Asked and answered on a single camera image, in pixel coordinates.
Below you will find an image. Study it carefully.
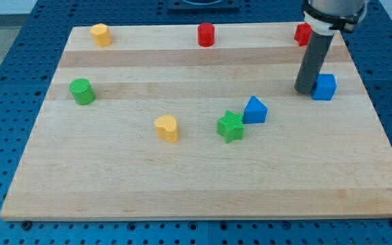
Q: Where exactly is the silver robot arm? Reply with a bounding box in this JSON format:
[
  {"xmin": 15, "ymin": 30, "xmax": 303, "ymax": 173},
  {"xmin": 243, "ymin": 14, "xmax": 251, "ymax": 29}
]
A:
[{"xmin": 302, "ymin": 0, "xmax": 369, "ymax": 36}]

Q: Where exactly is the blue triangle block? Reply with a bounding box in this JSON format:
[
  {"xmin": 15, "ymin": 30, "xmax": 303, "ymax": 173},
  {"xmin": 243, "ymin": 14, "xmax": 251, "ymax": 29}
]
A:
[{"xmin": 243, "ymin": 96, "xmax": 268, "ymax": 124}]

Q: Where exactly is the yellow heart block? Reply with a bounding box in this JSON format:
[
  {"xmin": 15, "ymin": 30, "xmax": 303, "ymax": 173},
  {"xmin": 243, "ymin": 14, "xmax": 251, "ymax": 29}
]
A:
[{"xmin": 154, "ymin": 114, "xmax": 179, "ymax": 143}]

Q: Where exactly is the green star block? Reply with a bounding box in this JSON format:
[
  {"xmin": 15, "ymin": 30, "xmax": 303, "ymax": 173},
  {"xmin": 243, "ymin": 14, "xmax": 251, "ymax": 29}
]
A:
[{"xmin": 216, "ymin": 110, "xmax": 245, "ymax": 144}]

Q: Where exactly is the wooden board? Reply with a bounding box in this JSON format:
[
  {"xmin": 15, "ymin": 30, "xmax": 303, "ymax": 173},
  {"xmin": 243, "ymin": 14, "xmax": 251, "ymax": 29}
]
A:
[{"xmin": 0, "ymin": 22, "xmax": 392, "ymax": 221}]

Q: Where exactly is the red cylinder block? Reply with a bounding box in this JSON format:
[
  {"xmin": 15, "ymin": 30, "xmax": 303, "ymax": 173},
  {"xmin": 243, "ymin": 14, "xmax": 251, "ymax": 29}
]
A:
[{"xmin": 197, "ymin": 22, "xmax": 215, "ymax": 47}]

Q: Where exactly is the green cylinder block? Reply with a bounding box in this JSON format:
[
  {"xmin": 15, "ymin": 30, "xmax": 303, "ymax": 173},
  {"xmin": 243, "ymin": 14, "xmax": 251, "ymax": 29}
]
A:
[{"xmin": 69, "ymin": 78, "xmax": 95, "ymax": 105}]

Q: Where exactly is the yellow hexagon block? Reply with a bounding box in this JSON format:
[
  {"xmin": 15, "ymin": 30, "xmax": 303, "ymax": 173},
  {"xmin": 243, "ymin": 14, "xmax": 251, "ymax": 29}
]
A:
[{"xmin": 90, "ymin": 23, "xmax": 112, "ymax": 48}]

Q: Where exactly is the blue cube block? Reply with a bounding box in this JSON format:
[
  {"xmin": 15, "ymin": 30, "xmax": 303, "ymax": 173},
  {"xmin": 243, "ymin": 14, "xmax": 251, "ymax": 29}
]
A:
[{"xmin": 311, "ymin": 73, "xmax": 337, "ymax": 101}]

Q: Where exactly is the red block behind rod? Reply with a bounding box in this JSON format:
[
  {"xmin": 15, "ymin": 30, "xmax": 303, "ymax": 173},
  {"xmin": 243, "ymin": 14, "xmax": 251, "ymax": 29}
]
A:
[{"xmin": 294, "ymin": 22, "xmax": 312, "ymax": 46}]

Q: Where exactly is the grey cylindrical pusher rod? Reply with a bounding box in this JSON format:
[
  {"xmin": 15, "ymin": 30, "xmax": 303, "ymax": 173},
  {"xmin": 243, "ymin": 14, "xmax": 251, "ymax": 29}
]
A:
[{"xmin": 294, "ymin": 31, "xmax": 333, "ymax": 94}]

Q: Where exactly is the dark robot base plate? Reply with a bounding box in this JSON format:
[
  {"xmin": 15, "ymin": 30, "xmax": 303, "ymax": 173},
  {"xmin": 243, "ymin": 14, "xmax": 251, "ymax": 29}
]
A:
[{"xmin": 167, "ymin": 0, "xmax": 240, "ymax": 12}]

